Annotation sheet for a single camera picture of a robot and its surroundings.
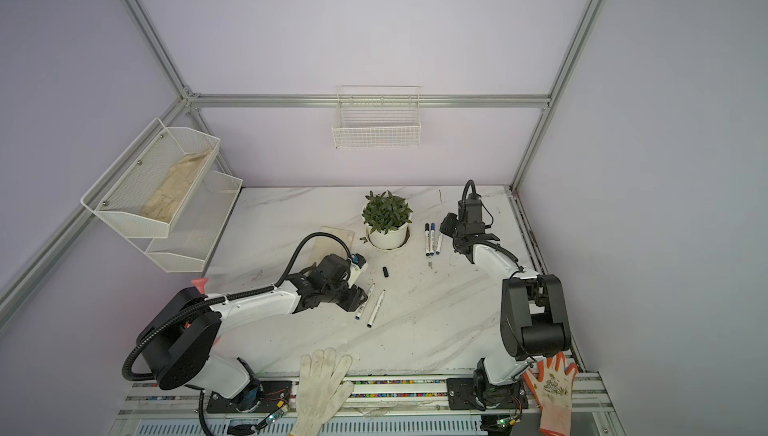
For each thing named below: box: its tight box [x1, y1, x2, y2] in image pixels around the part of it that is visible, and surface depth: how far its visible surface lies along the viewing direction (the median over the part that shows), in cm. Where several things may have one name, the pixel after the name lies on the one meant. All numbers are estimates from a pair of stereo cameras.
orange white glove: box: [522, 352, 578, 436], surface depth 73 cm
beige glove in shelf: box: [140, 150, 212, 223], surface depth 81 cm
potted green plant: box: [360, 190, 413, 250], surface depth 92 cm
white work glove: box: [294, 347, 354, 436], surface depth 76 cm
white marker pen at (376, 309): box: [367, 289, 386, 328], surface depth 90 cm
